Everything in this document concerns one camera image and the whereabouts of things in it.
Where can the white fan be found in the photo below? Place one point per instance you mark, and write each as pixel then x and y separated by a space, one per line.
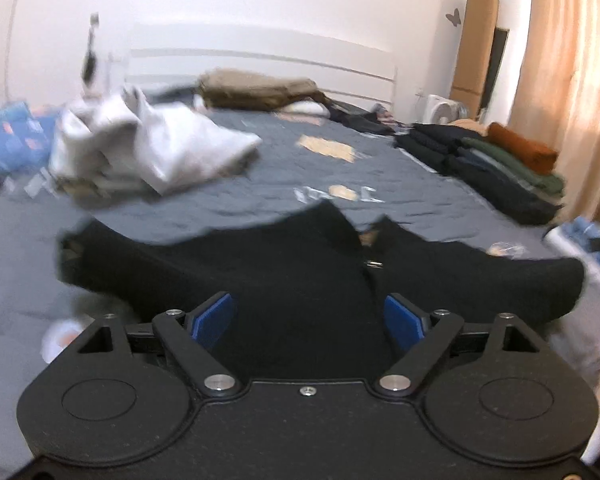
pixel 447 110

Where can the green folded garment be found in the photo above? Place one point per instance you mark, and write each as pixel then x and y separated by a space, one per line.
pixel 525 170

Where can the dark grey pillow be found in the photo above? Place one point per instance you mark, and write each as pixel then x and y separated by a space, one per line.
pixel 172 91

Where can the orange curtain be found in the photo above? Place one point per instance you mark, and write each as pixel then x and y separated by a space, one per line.
pixel 570 85

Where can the light blue folded jeans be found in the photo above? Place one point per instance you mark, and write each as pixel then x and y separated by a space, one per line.
pixel 587 227

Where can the black panel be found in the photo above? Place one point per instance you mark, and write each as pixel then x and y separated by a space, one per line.
pixel 500 60

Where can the khaki folded clothes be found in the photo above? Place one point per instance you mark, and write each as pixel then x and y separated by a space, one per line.
pixel 255 90

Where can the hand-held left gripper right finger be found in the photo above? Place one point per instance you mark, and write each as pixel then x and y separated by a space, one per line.
pixel 402 325

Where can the stack of dark folded clothes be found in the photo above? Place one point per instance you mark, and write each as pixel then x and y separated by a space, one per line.
pixel 495 185

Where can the blue carrot-print blanket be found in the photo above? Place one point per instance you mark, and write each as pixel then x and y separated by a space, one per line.
pixel 10 135

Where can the grey fish-print quilt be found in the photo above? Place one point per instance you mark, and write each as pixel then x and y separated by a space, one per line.
pixel 280 175

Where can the white bed headboard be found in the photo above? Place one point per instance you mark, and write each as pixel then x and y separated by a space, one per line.
pixel 260 45

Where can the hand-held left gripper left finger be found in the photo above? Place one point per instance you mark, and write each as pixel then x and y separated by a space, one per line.
pixel 212 320

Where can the dark clothes pile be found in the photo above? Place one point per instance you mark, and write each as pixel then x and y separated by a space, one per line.
pixel 360 120

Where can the tall tan rolled mat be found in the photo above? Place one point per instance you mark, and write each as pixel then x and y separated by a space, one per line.
pixel 475 50

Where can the black quilted jacket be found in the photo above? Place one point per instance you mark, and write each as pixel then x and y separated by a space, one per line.
pixel 290 260

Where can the butterfly wall decal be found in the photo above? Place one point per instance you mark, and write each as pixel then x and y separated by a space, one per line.
pixel 453 17

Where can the brown rolled garment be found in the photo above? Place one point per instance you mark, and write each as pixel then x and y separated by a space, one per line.
pixel 522 147

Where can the white hoodie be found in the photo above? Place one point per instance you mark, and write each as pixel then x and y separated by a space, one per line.
pixel 180 145

